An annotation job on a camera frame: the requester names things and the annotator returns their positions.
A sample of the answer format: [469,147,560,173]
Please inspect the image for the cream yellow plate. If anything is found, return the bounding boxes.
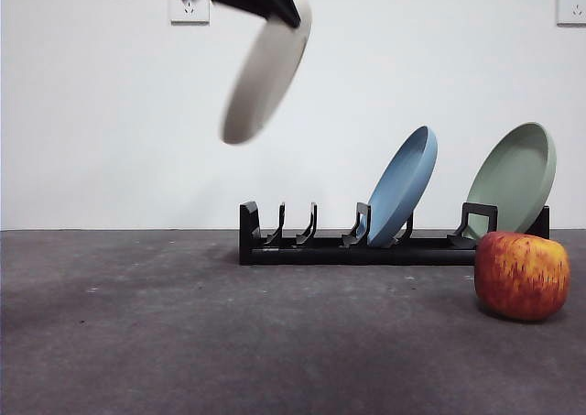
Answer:
[221,0,313,146]

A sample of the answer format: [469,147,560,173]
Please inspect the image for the black plate rack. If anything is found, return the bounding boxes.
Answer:
[238,200,551,267]

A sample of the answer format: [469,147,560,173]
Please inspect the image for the green plate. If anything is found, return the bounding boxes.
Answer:
[463,121,558,243]

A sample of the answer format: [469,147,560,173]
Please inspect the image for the red yellow apple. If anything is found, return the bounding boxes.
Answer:
[473,230,571,322]

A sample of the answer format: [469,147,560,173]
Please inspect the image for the blue plate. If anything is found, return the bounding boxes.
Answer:
[365,125,439,246]

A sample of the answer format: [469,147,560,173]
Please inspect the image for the white wall socket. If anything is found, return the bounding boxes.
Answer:
[556,0,586,27]
[169,0,211,26]

